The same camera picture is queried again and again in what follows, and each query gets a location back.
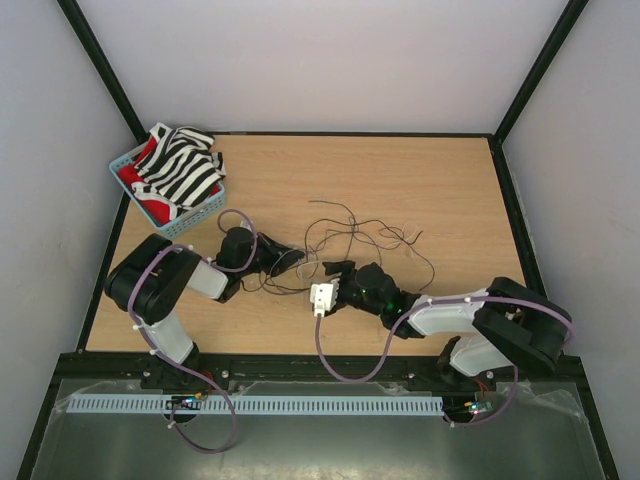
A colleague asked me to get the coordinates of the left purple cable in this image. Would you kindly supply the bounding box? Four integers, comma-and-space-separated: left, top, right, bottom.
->
127, 208, 259, 454

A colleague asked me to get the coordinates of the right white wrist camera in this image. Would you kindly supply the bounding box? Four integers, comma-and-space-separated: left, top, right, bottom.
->
309, 279, 339, 317

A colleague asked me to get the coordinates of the black white striped cloth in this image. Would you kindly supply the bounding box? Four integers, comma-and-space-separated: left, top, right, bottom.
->
137, 123, 227, 206

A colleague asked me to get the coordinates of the dark brown wire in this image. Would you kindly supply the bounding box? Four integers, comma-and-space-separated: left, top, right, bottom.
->
239, 247, 321, 296

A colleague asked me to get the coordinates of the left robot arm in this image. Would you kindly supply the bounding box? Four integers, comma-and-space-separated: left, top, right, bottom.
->
104, 226, 305, 388

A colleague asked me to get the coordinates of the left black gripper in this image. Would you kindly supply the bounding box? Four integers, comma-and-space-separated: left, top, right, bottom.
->
238, 231, 304, 277

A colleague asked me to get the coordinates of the red cloth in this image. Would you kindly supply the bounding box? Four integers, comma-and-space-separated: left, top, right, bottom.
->
118, 138, 177, 226

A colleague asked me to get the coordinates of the light blue plastic basket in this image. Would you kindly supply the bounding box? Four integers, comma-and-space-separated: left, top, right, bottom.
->
109, 146, 226, 239

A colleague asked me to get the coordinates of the black wire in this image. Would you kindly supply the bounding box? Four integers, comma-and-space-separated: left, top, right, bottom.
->
304, 199, 436, 294

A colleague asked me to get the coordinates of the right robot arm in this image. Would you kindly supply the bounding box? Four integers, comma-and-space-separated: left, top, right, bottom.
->
309, 261, 574, 389

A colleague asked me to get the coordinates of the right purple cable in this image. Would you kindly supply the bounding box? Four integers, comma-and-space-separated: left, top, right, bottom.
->
314, 294, 576, 429

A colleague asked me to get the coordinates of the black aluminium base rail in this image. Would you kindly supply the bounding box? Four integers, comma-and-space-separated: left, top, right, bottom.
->
53, 352, 587, 393

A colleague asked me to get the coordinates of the purple cable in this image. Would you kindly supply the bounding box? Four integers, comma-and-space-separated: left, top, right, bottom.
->
127, 208, 259, 454
314, 294, 576, 429

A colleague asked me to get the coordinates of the light blue slotted cable duct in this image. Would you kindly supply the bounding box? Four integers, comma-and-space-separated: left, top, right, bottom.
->
65, 394, 443, 417

